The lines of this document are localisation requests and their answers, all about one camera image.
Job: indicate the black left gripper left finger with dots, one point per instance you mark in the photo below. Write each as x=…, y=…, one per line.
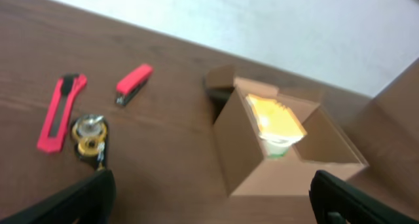
x=88, y=201

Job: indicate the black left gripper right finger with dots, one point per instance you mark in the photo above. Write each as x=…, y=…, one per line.
x=335, y=201

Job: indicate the black yellow correction tape dispenser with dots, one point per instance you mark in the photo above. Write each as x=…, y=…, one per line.
x=90, y=134

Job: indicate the red utility knife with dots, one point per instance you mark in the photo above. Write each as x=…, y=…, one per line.
x=54, y=130

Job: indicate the white tape roll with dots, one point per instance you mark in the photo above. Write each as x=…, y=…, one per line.
x=277, y=145

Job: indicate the cardboard box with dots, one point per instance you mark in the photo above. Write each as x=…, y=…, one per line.
x=248, y=169

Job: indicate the yellow sticky note pad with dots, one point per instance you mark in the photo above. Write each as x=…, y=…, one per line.
x=276, y=123

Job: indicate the red mini stapler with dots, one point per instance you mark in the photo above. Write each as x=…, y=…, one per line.
x=131, y=84

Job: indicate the green tape roll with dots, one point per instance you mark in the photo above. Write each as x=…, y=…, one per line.
x=275, y=156

